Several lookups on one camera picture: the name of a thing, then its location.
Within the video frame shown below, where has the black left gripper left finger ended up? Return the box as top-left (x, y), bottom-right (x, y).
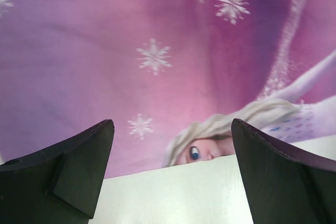
top-left (1, 119), bottom-right (114, 224)

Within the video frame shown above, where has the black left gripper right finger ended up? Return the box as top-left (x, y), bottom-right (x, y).
top-left (231, 119), bottom-right (335, 224)

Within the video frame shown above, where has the purple princess placemat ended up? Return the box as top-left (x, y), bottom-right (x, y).
top-left (1, 0), bottom-right (335, 177)

